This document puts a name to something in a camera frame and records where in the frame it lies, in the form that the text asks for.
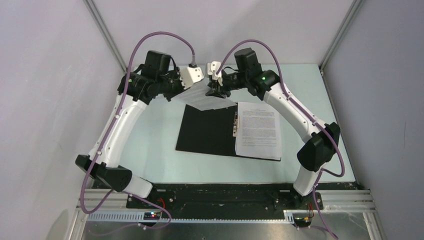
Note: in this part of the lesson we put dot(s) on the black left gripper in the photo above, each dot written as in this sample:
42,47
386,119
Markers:
176,73

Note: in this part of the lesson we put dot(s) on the aluminium front frame rail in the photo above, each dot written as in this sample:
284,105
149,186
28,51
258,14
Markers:
348,213

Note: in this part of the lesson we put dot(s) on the metal folder clip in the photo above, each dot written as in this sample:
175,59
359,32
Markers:
235,124

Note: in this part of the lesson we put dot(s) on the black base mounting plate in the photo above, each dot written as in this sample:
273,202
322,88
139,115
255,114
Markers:
228,201

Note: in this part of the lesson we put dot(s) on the aluminium corner post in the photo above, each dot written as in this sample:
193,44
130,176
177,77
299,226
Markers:
346,23
105,32

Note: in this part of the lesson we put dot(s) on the right aluminium corner post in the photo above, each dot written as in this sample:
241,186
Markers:
346,23

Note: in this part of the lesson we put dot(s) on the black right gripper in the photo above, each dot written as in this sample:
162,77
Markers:
216,92

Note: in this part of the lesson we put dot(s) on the right controller board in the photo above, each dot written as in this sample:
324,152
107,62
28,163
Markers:
302,222

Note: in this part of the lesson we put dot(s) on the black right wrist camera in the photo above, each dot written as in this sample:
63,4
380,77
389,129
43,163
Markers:
247,61

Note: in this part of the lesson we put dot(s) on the white text-printed paper sheet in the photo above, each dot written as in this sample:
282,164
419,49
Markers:
196,97

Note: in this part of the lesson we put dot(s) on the left aluminium corner post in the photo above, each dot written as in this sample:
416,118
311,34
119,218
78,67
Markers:
105,32

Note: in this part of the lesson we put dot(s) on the left controller board with leds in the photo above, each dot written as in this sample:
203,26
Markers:
150,216

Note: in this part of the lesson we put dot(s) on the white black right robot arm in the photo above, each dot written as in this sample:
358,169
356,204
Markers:
321,140

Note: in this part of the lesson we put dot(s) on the white blank-backed paper sheet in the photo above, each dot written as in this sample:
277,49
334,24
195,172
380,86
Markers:
258,133

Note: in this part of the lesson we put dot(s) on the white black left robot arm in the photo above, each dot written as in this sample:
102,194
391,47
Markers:
102,163

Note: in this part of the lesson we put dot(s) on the red and black folder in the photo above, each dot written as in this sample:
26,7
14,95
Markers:
208,132

